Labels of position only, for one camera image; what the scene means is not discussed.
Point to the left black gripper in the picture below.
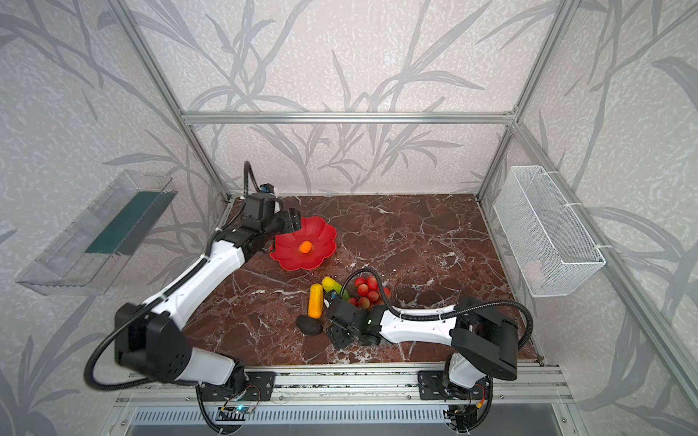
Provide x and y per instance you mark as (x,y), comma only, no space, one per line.
(292,221)

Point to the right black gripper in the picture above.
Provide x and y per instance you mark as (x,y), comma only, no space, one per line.
(336,319)

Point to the small orange fake fruit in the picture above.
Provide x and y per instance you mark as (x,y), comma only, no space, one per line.
(306,247)

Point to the red fake grape bunch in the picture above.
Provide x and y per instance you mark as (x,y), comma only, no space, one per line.
(363,292)

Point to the dark fake avocado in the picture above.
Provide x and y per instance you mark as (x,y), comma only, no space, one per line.
(309,326)

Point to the yellow fake banana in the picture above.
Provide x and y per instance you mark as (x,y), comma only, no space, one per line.
(316,301)

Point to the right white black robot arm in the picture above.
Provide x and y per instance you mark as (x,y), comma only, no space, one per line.
(485,342)

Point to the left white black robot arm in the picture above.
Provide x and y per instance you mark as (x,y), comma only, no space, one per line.
(150,338)

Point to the red flower-shaped fruit bowl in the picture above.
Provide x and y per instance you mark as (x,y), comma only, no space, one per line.
(314,229)

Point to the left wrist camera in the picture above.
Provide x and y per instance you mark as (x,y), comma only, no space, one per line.
(267,188)

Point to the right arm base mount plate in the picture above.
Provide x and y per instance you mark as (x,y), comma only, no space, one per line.
(433,387)

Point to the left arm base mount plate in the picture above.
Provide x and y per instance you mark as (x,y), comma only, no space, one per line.
(251,386)

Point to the white wire mesh basket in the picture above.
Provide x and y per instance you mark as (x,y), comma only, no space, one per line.
(553,250)

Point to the clear plastic wall shelf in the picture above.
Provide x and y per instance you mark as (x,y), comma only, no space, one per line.
(88,256)

